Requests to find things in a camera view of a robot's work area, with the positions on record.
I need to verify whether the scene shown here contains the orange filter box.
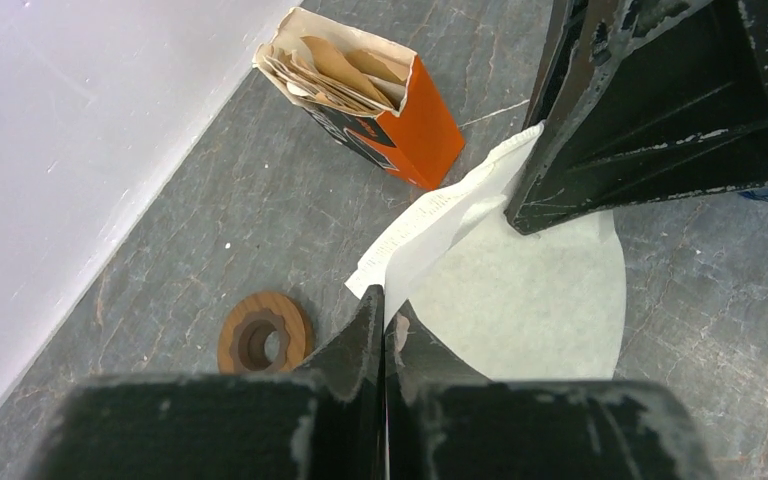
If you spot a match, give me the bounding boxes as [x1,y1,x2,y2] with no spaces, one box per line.
[253,7,465,190]

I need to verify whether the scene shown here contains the brown paper filters stack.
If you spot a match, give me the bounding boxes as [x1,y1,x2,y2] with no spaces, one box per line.
[255,35,411,117]

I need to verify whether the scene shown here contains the white paper coffee filter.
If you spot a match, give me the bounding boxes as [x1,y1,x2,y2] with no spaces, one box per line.
[346,125,627,380]

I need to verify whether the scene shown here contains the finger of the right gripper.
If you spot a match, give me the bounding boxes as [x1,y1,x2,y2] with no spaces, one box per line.
[505,1,768,235]

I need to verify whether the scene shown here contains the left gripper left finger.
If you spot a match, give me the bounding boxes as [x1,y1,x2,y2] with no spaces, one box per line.
[291,285,386,479]

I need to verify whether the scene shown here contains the dark wooden ring holder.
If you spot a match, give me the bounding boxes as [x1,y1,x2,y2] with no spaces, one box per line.
[217,291,315,374]

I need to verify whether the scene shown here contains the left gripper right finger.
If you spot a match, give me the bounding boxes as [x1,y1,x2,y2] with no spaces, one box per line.
[384,302,489,479]

